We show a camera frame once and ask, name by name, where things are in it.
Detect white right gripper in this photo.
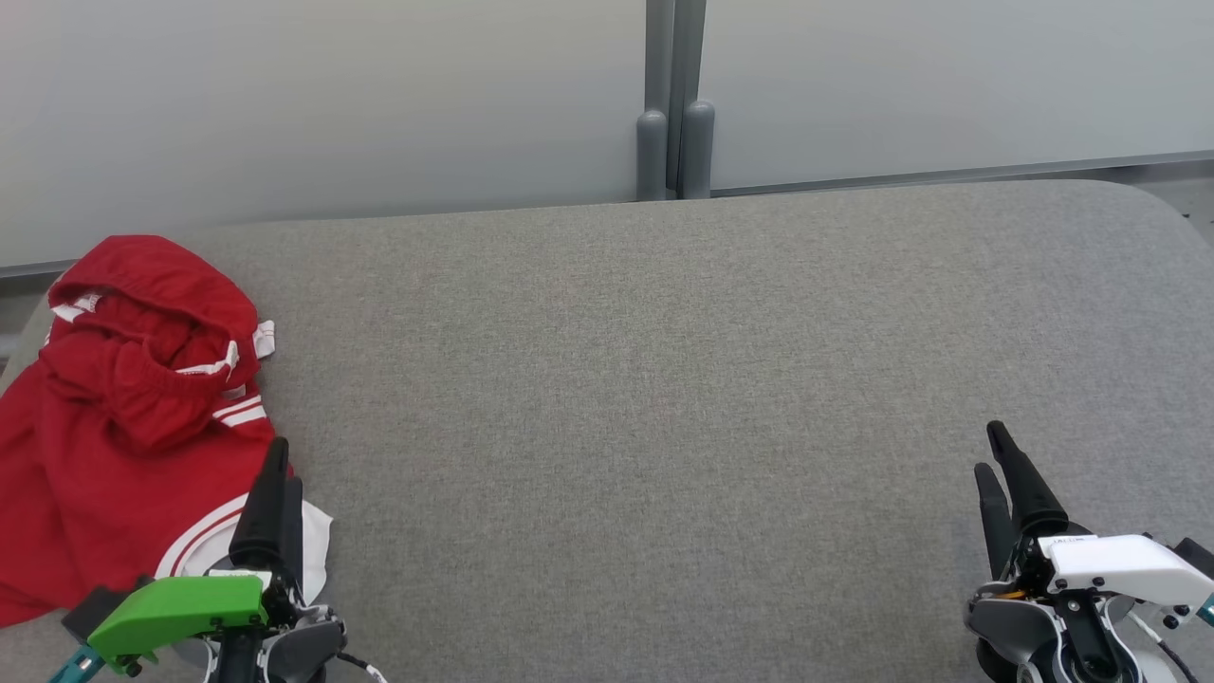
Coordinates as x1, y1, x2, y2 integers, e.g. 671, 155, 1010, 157
966, 420, 1214, 683

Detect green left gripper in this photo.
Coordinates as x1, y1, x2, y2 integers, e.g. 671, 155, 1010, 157
87, 436, 348, 683

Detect red jersey with white sleeve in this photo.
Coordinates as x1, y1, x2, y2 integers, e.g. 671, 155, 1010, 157
0, 351, 335, 629

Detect red shorts with white stripes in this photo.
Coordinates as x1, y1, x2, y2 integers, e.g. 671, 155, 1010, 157
40, 234, 278, 454

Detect grey fabric sofa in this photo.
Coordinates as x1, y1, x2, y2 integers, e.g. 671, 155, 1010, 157
0, 178, 1214, 683

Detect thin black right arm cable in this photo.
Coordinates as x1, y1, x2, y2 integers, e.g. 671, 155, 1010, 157
1129, 612, 1198, 683

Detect teal left camera connector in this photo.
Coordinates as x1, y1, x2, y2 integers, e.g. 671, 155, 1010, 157
49, 643, 107, 683

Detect grey wall base rail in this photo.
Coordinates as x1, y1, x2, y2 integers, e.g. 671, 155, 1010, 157
711, 150, 1214, 198
0, 258, 77, 283

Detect grey round post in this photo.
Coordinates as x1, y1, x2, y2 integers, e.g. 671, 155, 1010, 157
635, 109, 670, 202
680, 100, 717, 200

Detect grey vertical partition frame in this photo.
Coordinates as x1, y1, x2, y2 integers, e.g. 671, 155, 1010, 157
645, 0, 708, 191

